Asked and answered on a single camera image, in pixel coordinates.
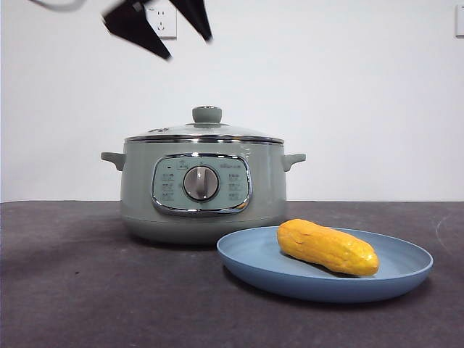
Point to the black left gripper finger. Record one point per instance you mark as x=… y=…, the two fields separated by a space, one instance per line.
x=134 y=29
x=194 y=12

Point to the glass lid with green knob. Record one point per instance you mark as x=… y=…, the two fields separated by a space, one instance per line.
x=206 y=115

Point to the yellow corn cob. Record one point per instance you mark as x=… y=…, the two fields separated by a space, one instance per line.
x=326 y=250

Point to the pale green electric steamer pot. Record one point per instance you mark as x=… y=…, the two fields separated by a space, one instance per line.
x=137 y=203

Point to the blue round plate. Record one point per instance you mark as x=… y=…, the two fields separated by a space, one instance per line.
x=253 y=264

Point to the white wall socket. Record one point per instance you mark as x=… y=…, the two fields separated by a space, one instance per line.
x=169 y=30

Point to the white wall plate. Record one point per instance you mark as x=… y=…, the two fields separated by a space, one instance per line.
x=460 y=21

